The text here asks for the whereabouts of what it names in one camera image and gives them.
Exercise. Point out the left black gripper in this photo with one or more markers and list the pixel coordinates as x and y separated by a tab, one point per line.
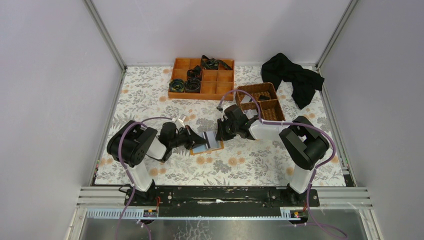
188	138

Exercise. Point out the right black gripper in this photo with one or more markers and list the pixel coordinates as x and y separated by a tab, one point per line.
221	128

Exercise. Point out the card with dark stripe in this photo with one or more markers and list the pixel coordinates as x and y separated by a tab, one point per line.
211	142

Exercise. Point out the brown wicker basket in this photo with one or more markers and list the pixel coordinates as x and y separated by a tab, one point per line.
270	110

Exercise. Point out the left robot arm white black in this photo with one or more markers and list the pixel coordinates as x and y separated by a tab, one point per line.
132	143

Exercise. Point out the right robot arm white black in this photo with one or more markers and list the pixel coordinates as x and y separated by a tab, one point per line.
305	144

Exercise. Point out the silver card in basket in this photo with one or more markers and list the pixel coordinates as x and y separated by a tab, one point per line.
246	99

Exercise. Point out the black card in basket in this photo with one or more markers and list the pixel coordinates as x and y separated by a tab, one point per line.
263	98

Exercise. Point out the floral patterned table mat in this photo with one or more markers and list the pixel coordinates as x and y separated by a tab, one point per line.
242	162

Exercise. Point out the orange wooden divided tray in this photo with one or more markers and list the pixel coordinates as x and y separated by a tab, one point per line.
202	79

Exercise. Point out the rolled dark belt left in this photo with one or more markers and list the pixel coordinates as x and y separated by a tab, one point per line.
177	85

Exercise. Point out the rolled black belt middle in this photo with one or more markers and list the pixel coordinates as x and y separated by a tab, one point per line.
193	85

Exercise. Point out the rolled black belt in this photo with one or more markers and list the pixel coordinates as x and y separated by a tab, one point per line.
194	73
193	85

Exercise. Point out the rolled black belt upper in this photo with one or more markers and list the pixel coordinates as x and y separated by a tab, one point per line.
194	73

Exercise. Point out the loose dark belt top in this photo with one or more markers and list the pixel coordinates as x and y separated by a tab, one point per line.
213	64

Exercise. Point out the black crumpled cloth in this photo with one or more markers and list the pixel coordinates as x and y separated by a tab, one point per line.
304	82

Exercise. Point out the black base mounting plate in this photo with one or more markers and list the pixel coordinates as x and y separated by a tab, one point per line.
220	201

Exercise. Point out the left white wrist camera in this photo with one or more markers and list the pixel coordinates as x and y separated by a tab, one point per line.
180	121

